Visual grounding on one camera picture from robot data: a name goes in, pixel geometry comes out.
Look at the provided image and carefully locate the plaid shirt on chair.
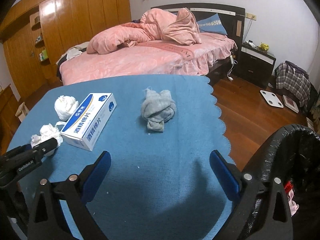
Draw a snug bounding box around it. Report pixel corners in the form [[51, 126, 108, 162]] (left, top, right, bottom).
[[274, 61, 311, 111]]

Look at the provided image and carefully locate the pink bed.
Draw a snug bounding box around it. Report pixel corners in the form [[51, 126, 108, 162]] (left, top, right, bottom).
[[58, 33, 237, 85]]

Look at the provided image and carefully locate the framed picture on floor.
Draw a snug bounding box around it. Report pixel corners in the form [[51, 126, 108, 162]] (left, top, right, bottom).
[[283, 95, 299, 113]]

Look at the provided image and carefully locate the black nightstand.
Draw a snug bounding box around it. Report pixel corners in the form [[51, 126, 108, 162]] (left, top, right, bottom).
[[233, 43, 276, 88]]

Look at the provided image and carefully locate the white blue medicine box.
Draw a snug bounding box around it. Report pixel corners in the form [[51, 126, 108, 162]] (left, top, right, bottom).
[[60, 93, 117, 151]]

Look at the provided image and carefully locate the white tissue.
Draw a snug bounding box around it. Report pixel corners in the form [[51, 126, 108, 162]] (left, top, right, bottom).
[[30, 124, 63, 148], [54, 95, 79, 121]]

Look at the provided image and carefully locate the black headboard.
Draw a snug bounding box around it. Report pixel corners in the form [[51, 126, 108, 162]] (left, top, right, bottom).
[[152, 3, 246, 53]]

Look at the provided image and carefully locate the grey knotted sock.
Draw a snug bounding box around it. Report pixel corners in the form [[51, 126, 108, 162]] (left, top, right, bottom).
[[140, 88, 176, 132]]

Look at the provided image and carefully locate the blue table cloth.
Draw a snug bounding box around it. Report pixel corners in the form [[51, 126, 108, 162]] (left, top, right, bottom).
[[9, 75, 232, 239]]

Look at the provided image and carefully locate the black trash bin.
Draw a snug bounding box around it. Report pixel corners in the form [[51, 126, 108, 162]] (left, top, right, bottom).
[[243, 124, 319, 239]]

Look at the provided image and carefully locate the wooden wardrobe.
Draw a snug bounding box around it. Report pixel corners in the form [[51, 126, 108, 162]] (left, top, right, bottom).
[[1, 0, 131, 99]]

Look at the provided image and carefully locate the white bathroom scale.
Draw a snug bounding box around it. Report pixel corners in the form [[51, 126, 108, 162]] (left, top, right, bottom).
[[260, 90, 284, 108]]

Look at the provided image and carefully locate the clothes pile on bed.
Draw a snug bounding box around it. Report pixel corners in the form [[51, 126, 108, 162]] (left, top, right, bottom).
[[56, 41, 89, 65]]

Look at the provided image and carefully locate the yellow plush toy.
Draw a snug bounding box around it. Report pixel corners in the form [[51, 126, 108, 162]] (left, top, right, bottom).
[[258, 43, 269, 51]]

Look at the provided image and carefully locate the blue pillow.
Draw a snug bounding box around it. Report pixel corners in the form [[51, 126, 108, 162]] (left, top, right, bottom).
[[197, 14, 227, 36]]

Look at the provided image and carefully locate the white step stool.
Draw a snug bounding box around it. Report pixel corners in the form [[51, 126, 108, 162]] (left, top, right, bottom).
[[15, 102, 29, 122]]

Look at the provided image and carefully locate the pink duvet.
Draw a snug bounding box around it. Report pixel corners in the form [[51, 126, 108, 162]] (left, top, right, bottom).
[[87, 8, 202, 55]]

